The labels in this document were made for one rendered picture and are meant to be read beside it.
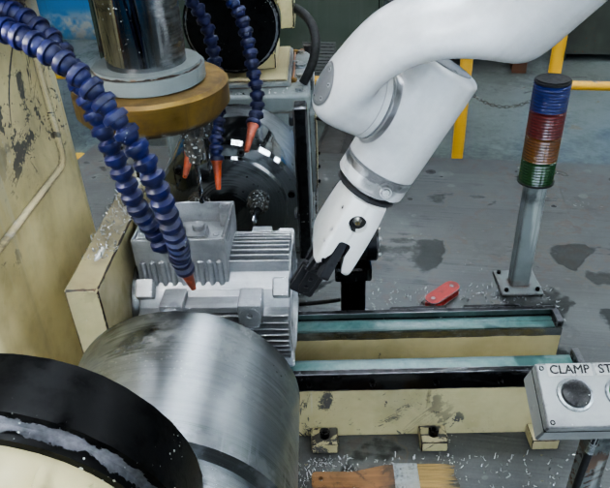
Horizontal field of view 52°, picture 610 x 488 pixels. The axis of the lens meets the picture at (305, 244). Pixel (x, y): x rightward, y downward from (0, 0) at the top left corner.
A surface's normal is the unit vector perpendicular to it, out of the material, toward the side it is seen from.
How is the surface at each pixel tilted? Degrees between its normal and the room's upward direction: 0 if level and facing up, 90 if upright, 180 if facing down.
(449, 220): 0
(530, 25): 104
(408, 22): 35
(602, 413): 26
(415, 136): 92
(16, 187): 90
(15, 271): 90
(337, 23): 90
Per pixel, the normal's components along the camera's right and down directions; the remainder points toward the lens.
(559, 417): -0.04, -0.51
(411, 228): -0.04, -0.84
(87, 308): -0.01, 0.54
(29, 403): 0.35, -0.79
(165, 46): 0.65, 0.39
